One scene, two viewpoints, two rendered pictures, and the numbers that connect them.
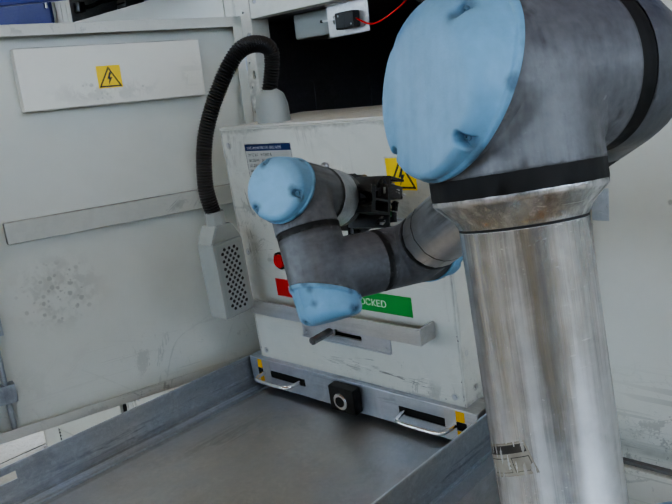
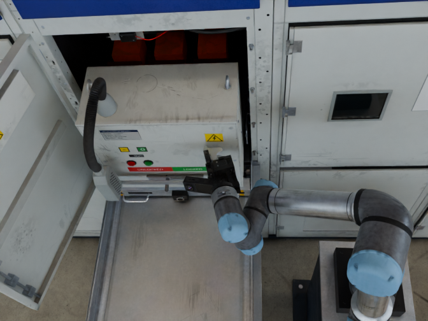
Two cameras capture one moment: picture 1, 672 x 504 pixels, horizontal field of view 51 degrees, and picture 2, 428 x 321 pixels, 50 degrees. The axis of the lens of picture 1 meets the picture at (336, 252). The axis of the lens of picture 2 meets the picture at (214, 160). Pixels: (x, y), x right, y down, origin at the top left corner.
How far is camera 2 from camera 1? 1.18 m
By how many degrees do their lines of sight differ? 52
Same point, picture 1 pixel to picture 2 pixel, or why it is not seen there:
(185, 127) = (30, 116)
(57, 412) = (45, 274)
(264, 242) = (118, 158)
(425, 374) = not seen: hidden behind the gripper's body
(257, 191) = (228, 237)
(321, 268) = (254, 242)
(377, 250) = (263, 219)
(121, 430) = (99, 269)
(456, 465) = not seen: hidden behind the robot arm
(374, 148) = (197, 131)
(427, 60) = (376, 282)
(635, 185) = (307, 106)
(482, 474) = not seen: hidden behind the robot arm
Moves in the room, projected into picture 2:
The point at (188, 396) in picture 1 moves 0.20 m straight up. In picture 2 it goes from (106, 230) to (88, 208)
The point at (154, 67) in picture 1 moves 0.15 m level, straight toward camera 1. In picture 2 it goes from (10, 108) to (46, 133)
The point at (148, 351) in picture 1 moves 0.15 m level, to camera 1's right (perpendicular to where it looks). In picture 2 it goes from (62, 218) to (95, 193)
